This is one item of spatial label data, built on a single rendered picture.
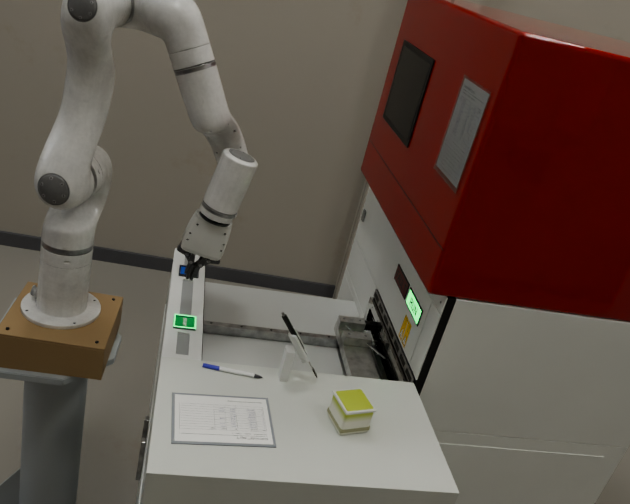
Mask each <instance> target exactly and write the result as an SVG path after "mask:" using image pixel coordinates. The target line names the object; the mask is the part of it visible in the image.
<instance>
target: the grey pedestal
mask: <svg viewBox="0 0 630 504"><path fill-rule="evenodd" d="M16 299H17V297H16V298H15V299H14V300H13V302H12V303H11V305H10V307H9V308H8V310H7V311H6V313H5V314H4V316H3V318H2V319H1V321H0V323H1V322H2V320H3V319H4V317H5V316H6V314H7V312H8V311H9V309H10V308H11V306H12V305H13V303H14V302H15V300H16ZM120 343H121V335H120V334H119V333H118V332H117V335H116V338H115V341H114V344H113V347H112V350H111V353H110V356H109V359H108V361H107V364H106V367H107V366H109V365H111V364H113V363H114V362H115V358H116V355H117V352H118V349H119V346H120ZM0 378H5V379H13V380H20V381H24V394H23V418H22V442H21V467H20V468H19V469H18V470H17V471H16V472H14V473H13V474H12V475H11V476H10V477H8V478H7V479H6V480H5V481H4V482H3V483H1V484H0V504H76V498H77V488H78V478H79V467H80V457H81V446H82V436H83V425H84V415H85V404H86V394H87V384H88V378H80V377H72V376H64V375H57V374H49V373H41V372H33V371H26V370H18V369H10V368H2V367H0Z"/></svg>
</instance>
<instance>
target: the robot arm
mask: <svg viewBox="0 0 630 504"><path fill-rule="evenodd" d="M60 23H61V30H62V34H63V37H64V41H65V46H66V53H67V70H66V77H65V83H64V90H63V96H62V102H61V106H60V109H59V112H58V115H57V118H56V120H55V123H54V125H53V127H52V129H51V132H50V134H49V136H48V138H47V141H46V143H45V145H44V148H43V150H42V153H41V155H40V158H39V161H38V163H37V167H36V170H35V175H34V186H35V190H36V193H37V195H38V196H39V198H40V199H41V200H42V202H43V203H45V204H46V205H47V206H49V207H50V208H49V210H48V212H47V214H46V216H45V219H44V222H43V226H42V234H41V246H40V259H39V272H38V285H37V287H36V285H33V286H32V289H31V292H30V293H28V294H27V295H26V296H25V297H24V298H23V299H22V301H21V308H20V309H21V313H22V314H23V316H24V317H25V318H26V319H27V320H29V321H30V322H32V323H34V324H36V325H38V326H41V327H45V328H50V329H61V330H66V329H75V328H80V327H83V326H86V325H88V324H91V323H92V322H94V321H95V320H96V319H97V318H98V317H99V315H100V312H101V305H100V302H99V301H98V299H97V298H96V297H94V296H93V295H92V294H90V293H88V291H89V282H90V274H91V265H92V256H93V247H94V238H95V230H96V226H97V223H98V221H99V218H100V216H101V213H102V211H103V208H104V206H105V203H106V200H107V197H108V194H109V191H110V187H111V182H112V163H111V160H110V157H109V155H108V154H107V153H106V151H105V150H104V149H102V148H101V147H99V146H98V145H97V144H98V141H99V139H100V136H101V133H102V131H103V128H104V125H105V122H106V119H107V116H108V112H109V108H110V104H111V99H112V94H113V89H114V83H115V65H114V60H113V54H112V45H111V40H112V34H113V31H114V29H115V28H130V29H136V30H140V31H143V32H146V33H148V34H151V35H154V36H156V37H159V38H161V39H162V40H163V41H164V42H165V45H166V48H167V51H168V54H169V57H170V60H171V63H172V67H173V70H174V73H175V76H176V79H177V82H178V85H179V89H180V92H181V95H182V98H183V101H184V104H185V107H186V110H187V113H188V116H189V119H190V121H191V123H192V125H193V127H194V128H195V129H196V130H197V131H198V132H201V133H202V134H203V135H204V136H205V137H206V139H207V140H208V142H209V144H210V146H211V148H212V150H213V153H214V156H215V158H216V161H217V166H216V169H215V171H214V174H213V176H212V178H211V181H210V183H209V185H208V188H207V190H206V193H205V195H204V197H203V200H202V202H201V204H200V207H199V209H197V210H196V211H195V213H194V214H193V216H192V217H191V219H190V221H189V223H188V225H187V227H186V229H185V231H184V233H183V236H182V238H181V242H180V244H179V245H178V246H177V251H179V252H180V253H182V254H184V255H185V257H186V259H187V260H188V264H187V266H186V268H185V271H184V273H185V274H186V279H190V280H191V281H192V280H193V278H194V277H197V274H198V272H199V270H200V268H202V267H203V266H205V265H207V264H210V263H211V264H220V259H221V257H222V255H223V253H224V250H225V248H226V245H227V242H228V239H229V236H230V232H231V228H232V220H234V218H236V217H237V212H238V209H239V207H240V205H241V203H242V200H243V198H244V196H245V194H246V191H247V189H248V187H249V185H250V182H251V180H252V178H253V176H254V174H255V171H256V169H257V167H258V163H257V161H256V160H255V159H254V158H253V157H252V156H250V155H249V154H248V151H247V148H246V144H245V141H244V137H243V135H242V132H241V129H240V127H239V125H238V123H237V122H236V120H235V119H234V117H233V116H232V115H231V113H230V111H229V108H228V105H227V101H226V98H225V94H224V90H223V86H222V83H221V79H220V76H219V72H218V69H217V65H216V62H215V58H214V55H213V51H212V48H211V44H210V41H209V37H208V34H207V30H206V27H205V24H204V20H203V17H202V15H201V12H200V10H199V8H198V6H197V4H196V3H195V2H194V1H193V0H63V1H62V6H61V14H60ZM195 255H198V256H200V258H199V259H198V260H197V261H196V262H195ZM194 262H195V263H194Z"/></svg>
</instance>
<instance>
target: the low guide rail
mask: <svg viewBox="0 0 630 504"><path fill-rule="evenodd" d="M297 332H298V331H297ZM203 333H211V334H219V335H228V336H237V337H245V338H254V339H263V340H272V341H280V342H289V343H292V342H291V340H290V338H289V336H288V333H289V330H281V329H273V328H264V327H256V326H247V325H239V324H230V323H222V322H214V321H205V320H204V325H203ZM298 334H299V336H300V338H301V340H302V342H303V344H307V345H315V346H324V347H333V348H339V345H338V341H337V338H336V336H331V335H323V334H315V333H306V332H298Z"/></svg>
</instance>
